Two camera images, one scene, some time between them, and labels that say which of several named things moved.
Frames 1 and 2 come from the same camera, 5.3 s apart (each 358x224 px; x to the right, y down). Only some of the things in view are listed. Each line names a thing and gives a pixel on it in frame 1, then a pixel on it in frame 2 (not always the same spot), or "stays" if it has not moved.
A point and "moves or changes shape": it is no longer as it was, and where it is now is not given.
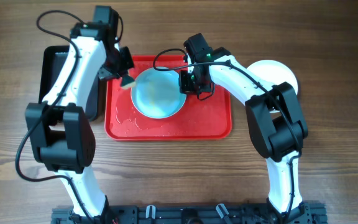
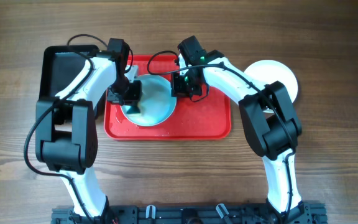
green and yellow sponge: [127, 81] moves or changes shape
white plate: [274, 72] stays
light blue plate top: [156, 94] moves or changes shape
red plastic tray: [207, 119] stays
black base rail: [307, 213] stays
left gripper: [127, 65] -> [137, 96]
